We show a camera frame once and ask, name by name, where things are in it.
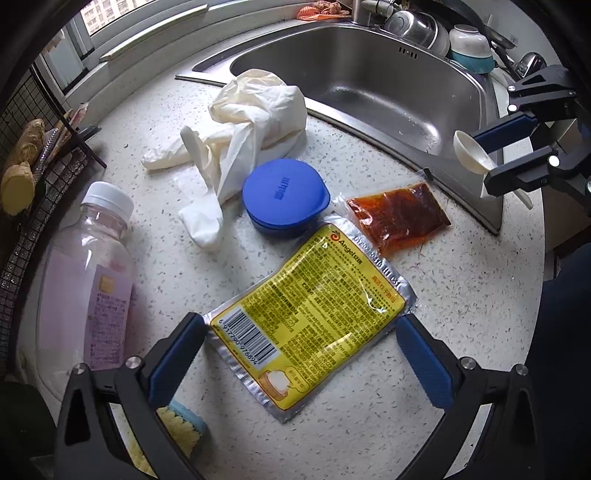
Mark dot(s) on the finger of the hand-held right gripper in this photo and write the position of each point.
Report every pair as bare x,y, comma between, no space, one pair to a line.
521,173
512,129

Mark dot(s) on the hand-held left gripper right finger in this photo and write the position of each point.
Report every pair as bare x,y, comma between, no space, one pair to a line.
425,364

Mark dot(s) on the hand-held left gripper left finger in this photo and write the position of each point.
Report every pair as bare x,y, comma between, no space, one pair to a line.
178,355

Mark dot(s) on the white plastic spoon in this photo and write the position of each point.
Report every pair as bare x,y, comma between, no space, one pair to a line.
473,152

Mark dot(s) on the yellow foil packet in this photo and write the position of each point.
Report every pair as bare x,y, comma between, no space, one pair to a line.
314,304

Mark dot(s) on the red sauce packet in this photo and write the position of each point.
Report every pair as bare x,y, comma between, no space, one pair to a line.
397,214

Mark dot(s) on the black kettle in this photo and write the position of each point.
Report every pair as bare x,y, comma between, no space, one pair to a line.
531,62

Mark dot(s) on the black wok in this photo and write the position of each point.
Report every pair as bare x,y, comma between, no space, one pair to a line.
498,39

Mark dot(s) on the white and blue bowl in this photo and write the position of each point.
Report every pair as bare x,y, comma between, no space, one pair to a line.
471,46

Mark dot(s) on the clear plastic bottle pink label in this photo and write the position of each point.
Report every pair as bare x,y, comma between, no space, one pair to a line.
87,277

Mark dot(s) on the person's right leg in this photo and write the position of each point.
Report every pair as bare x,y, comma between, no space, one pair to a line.
568,300

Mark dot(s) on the stacked steel bowls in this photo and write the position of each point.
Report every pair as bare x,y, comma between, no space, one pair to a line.
415,30

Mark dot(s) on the stainless steel sink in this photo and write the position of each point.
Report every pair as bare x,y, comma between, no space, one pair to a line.
378,87

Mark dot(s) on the steel faucet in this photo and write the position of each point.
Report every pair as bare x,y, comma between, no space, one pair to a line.
369,9

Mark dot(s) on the blue round lid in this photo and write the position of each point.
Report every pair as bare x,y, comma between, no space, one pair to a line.
284,196

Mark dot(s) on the orange cloth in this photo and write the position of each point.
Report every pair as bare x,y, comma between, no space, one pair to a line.
323,9

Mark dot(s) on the ginger root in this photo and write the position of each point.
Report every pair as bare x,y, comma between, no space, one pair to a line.
18,180

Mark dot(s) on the white rubber gloves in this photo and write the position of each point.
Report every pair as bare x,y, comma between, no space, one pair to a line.
244,124

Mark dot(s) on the window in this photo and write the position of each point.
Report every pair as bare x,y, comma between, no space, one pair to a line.
115,23

